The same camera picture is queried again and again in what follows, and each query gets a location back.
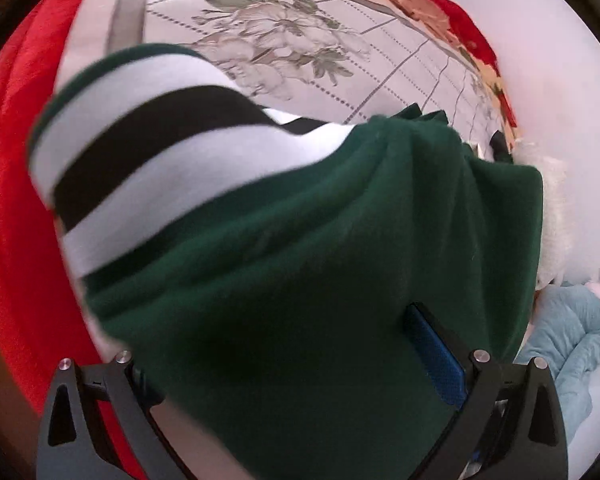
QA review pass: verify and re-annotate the white fluffy plush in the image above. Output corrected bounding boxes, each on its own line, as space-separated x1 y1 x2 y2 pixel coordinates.
512 142 573 292

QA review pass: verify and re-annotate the green and white striped jersey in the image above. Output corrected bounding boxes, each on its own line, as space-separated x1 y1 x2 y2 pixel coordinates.
27 44 545 480

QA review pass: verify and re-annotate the light blue quilt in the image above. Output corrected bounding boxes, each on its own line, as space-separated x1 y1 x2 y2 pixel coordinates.
514 282 600 448

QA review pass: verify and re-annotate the white floral bed sheet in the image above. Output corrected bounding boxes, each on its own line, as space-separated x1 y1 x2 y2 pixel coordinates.
55 0 518 163

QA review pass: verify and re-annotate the red floral blanket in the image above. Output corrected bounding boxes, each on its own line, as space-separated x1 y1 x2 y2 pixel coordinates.
0 0 522 480

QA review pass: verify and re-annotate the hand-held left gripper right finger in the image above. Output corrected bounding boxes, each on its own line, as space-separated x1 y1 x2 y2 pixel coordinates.
404 302 570 480

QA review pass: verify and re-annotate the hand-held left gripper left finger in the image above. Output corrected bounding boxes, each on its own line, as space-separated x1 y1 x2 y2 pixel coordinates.
36 351 193 480

